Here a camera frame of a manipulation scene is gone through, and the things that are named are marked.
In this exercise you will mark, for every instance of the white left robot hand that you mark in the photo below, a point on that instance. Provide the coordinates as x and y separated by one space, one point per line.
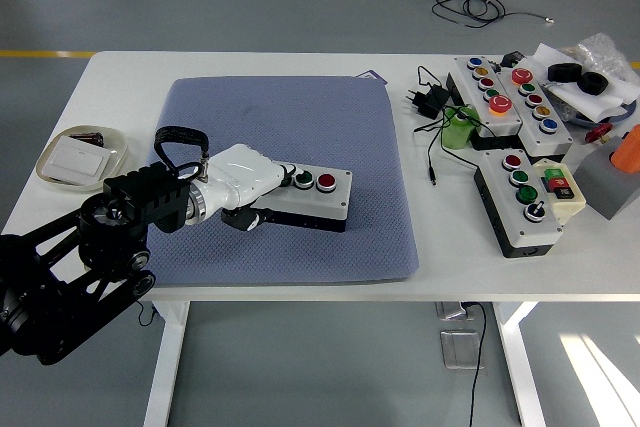
240 172

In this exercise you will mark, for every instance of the grey four-button control box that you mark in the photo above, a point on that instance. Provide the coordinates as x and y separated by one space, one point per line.
325 202
537 234

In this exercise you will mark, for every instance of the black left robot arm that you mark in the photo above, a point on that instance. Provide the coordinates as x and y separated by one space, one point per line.
140 192

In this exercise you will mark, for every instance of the grey five-button control box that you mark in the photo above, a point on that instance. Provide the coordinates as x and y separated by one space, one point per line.
555 139
505 122

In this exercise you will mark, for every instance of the grey-blue textured mat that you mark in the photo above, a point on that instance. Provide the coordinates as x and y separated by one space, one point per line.
310 112

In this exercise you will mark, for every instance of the white oval dish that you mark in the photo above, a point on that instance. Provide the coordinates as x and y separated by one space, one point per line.
116 147

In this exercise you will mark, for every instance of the small dark brown object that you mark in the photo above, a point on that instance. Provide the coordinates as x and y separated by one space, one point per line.
92 138

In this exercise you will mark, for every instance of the purple card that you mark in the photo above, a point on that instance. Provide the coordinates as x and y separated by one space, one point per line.
377 78

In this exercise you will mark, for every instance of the black power adapter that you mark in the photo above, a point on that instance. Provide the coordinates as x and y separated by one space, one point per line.
431 99

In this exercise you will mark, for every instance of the white table leg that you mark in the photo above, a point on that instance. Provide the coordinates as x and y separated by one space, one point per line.
520 372
165 372

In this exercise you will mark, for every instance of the green plastic bottle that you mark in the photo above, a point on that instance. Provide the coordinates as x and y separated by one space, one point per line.
455 134

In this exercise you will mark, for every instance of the metal floor socket plate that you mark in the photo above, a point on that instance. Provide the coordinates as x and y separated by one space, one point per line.
460 349
447 311

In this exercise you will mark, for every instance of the small black device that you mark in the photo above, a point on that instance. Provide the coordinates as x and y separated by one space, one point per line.
512 58

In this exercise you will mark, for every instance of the red knob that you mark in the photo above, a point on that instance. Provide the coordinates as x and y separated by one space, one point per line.
597 134

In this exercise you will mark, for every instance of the grey wedge block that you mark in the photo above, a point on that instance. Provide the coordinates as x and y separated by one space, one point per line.
600 182

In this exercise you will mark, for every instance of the white foam sheet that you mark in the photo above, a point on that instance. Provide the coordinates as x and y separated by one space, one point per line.
600 102

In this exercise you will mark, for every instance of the clear bubble wrap bag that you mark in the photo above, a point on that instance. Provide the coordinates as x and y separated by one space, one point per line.
600 49

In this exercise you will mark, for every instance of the orange cylinder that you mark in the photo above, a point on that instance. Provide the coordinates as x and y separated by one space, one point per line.
627 154

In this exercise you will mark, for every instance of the blue-grey round plate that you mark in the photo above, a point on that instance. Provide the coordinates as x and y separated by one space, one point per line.
627 112

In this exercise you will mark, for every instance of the white wall switch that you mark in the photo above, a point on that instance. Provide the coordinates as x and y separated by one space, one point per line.
75 159

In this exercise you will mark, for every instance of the cream three-button switch box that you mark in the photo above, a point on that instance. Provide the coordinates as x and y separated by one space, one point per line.
572 204

